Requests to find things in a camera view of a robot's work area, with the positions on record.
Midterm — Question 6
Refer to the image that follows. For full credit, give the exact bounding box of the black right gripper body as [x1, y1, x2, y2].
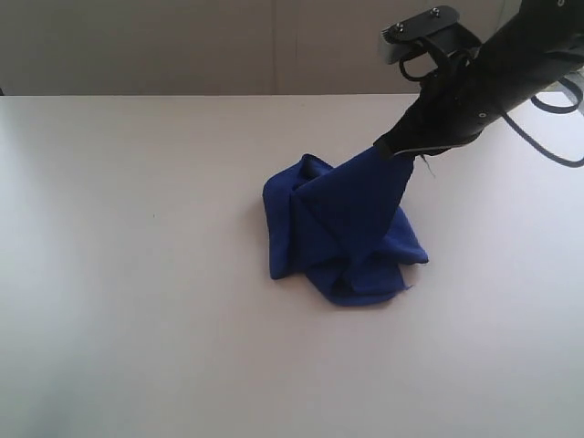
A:
[395, 34, 516, 145]

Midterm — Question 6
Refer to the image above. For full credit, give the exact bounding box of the blue towel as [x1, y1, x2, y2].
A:
[262, 147, 429, 307]

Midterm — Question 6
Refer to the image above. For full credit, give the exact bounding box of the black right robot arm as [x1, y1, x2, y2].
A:
[374, 1, 583, 157]

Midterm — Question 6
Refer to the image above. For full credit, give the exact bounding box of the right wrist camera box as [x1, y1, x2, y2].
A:
[379, 5, 482, 65]

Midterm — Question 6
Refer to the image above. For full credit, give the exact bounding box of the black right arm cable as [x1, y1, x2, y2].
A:
[501, 75, 584, 168]

